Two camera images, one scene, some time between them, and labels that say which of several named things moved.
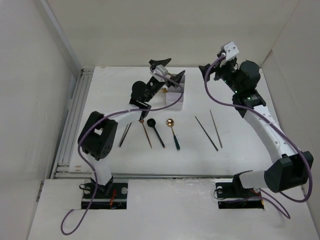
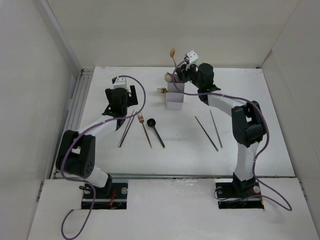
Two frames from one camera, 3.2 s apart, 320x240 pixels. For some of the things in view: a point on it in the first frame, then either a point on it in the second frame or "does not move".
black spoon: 151,122 does not move
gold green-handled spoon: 170,123 → 172,54
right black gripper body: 227,74 → 189,73
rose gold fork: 142,121 does not move
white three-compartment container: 173,94 does not move
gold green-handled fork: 163,90 does not move
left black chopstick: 125,134 does not move
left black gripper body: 153,89 → 130,100
